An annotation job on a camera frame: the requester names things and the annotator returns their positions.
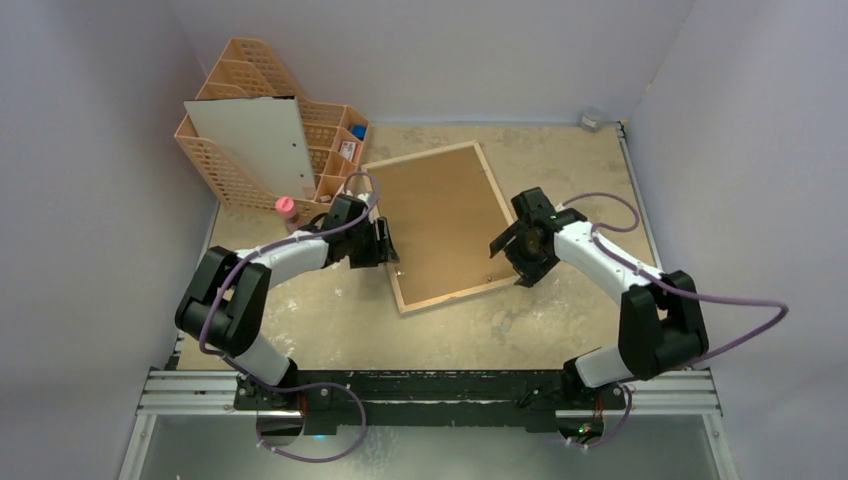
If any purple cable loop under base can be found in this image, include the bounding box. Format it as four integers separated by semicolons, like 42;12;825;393
256;380;370;464

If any blue item in organizer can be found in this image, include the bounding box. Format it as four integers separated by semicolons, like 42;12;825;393
350;125;367;141

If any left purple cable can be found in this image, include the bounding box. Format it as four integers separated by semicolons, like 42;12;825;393
197;170;383;392

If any white board in organizer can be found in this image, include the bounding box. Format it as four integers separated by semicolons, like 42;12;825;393
184;96;316;199

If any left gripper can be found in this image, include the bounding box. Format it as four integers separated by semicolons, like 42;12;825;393
345;217;397;268

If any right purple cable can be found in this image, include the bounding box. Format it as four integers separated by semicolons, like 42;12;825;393
559;192;791;369

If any red white small box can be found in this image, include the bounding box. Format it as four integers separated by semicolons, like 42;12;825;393
339;140;358;162

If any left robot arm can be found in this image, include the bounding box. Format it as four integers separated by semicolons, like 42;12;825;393
175;194;399;409

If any orange plastic desk organizer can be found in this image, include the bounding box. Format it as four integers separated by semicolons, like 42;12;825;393
174;37;370;219

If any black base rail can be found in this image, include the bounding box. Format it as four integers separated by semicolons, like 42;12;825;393
135;369;723;435

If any white wooden picture frame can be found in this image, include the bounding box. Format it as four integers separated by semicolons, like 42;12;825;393
360;139;525;316

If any pink capped small bottle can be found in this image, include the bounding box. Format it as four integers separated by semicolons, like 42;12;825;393
275;196;303;233

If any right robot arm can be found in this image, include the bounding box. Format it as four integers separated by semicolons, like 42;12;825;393
489;187;709;407

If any small clear jar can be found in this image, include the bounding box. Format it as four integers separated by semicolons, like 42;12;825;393
580;106;605;132

